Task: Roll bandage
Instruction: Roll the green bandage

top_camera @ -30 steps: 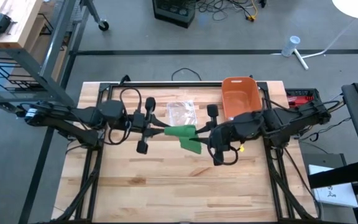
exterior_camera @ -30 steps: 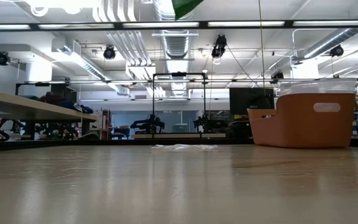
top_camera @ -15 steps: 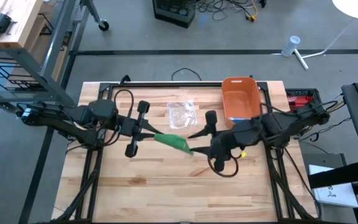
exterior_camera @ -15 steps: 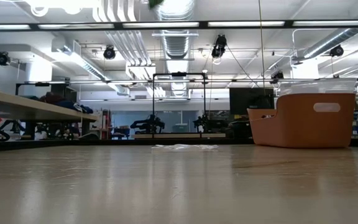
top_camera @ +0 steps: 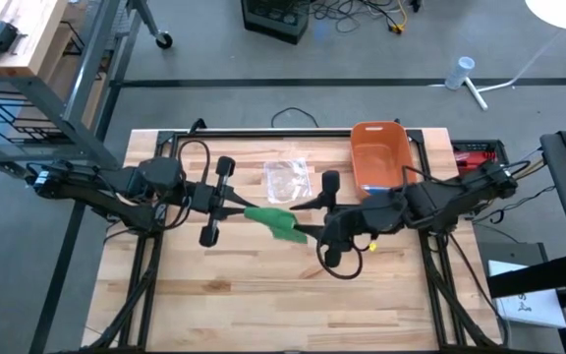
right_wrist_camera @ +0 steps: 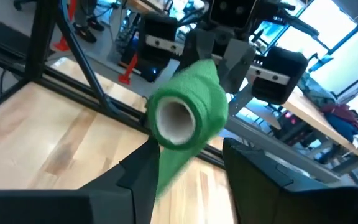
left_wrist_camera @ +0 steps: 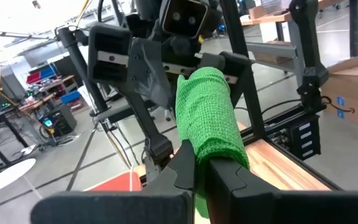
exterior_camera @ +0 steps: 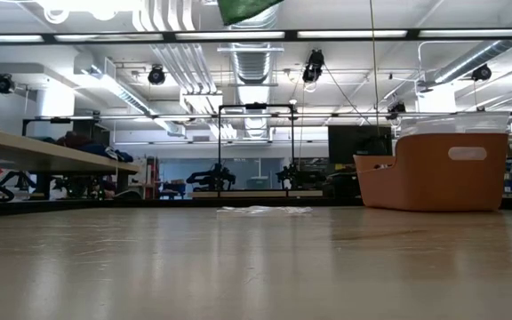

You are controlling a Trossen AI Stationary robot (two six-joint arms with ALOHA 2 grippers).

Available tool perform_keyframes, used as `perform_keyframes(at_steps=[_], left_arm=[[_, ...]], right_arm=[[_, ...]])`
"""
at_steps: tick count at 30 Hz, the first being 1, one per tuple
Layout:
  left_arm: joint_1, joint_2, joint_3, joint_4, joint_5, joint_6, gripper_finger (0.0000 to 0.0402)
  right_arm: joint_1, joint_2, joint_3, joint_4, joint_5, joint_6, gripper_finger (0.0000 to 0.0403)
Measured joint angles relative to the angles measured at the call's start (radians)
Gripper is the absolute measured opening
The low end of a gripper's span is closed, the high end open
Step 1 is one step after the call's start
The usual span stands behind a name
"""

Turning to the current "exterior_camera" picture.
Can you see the orange plastic bin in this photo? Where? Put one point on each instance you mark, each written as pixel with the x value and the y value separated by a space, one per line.
pixel 416 178

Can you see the tall black rig frame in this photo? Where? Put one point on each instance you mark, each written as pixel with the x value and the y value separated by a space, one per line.
pixel 219 146

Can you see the pile of clothes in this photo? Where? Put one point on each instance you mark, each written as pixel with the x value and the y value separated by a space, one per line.
pixel 105 151

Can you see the black monitor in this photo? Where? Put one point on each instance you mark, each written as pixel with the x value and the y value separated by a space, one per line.
pixel 349 142

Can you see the small black lab robot arm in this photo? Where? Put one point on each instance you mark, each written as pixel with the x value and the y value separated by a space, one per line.
pixel 213 178

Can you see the black lab robot rig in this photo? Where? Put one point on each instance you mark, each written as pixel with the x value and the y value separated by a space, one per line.
pixel 300 178

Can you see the green elastic bandage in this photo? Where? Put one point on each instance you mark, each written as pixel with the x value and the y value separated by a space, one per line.
pixel 242 11

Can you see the ribbed round ceiling duct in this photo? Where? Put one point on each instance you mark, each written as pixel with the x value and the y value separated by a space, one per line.
pixel 251 62

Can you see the wooden side table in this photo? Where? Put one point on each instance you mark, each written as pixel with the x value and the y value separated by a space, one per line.
pixel 38 153

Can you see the ceiling light strip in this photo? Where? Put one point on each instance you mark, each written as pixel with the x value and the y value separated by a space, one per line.
pixel 109 37
pixel 229 35
pixel 7 38
pixel 354 33
pixel 474 32

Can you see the silver ceiling duct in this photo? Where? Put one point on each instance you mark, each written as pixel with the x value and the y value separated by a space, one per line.
pixel 474 58

